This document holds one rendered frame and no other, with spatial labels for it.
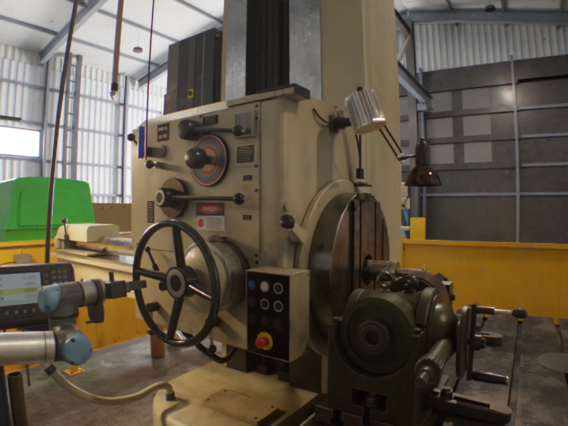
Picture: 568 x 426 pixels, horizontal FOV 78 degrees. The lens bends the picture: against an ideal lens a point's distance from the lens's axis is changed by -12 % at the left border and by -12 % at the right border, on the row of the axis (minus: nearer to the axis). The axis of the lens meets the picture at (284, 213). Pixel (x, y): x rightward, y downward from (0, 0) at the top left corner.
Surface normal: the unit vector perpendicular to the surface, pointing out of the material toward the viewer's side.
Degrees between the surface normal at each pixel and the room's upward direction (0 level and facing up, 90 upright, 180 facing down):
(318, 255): 73
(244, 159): 90
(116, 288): 82
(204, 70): 90
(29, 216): 85
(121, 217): 90
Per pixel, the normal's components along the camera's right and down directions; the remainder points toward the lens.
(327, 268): -0.55, -0.15
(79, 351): 0.67, 0.01
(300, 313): 0.83, 0.00
